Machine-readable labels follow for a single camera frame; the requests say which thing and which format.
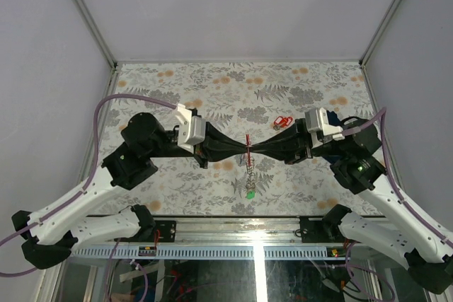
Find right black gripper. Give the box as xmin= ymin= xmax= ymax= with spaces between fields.
xmin=250 ymin=117 xmax=347 ymax=164

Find red key tag with key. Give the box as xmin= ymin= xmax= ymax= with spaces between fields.
xmin=245 ymin=134 xmax=251 ymax=166

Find metal key holder red handle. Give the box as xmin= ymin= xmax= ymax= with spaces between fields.
xmin=246 ymin=158 xmax=256 ymax=193

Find green key tag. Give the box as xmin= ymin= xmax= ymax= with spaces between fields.
xmin=246 ymin=192 xmax=256 ymax=199

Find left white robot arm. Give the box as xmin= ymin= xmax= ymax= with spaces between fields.
xmin=11 ymin=112 xmax=246 ymax=269

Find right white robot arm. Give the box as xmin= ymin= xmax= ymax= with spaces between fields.
xmin=247 ymin=109 xmax=452 ymax=294

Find red key tags bunch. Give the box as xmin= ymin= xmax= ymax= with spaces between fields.
xmin=273 ymin=116 xmax=293 ymax=130

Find dark blue cloth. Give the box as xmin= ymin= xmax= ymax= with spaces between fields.
xmin=326 ymin=110 xmax=340 ymax=124

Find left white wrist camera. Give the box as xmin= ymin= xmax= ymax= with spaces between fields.
xmin=173 ymin=103 xmax=206 ymax=153

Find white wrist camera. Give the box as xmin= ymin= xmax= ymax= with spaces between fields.
xmin=305 ymin=108 xmax=345 ymax=148
xmin=173 ymin=103 xmax=206 ymax=153

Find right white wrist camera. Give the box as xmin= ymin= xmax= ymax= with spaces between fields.
xmin=305 ymin=108 xmax=345 ymax=148

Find aluminium front rail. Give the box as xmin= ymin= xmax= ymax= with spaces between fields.
xmin=70 ymin=215 xmax=355 ymax=246

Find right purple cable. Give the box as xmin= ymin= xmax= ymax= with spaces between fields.
xmin=341 ymin=106 xmax=453 ymax=246

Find purple cable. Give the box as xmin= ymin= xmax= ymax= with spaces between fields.
xmin=0 ymin=93 xmax=178 ymax=278
xmin=341 ymin=106 xmax=453 ymax=246

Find grey slotted cable duct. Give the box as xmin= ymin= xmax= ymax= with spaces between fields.
xmin=73 ymin=244 xmax=345 ymax=260

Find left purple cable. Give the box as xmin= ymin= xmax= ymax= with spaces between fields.
xmin=0 ymin=93 xmax=178 ymax=278

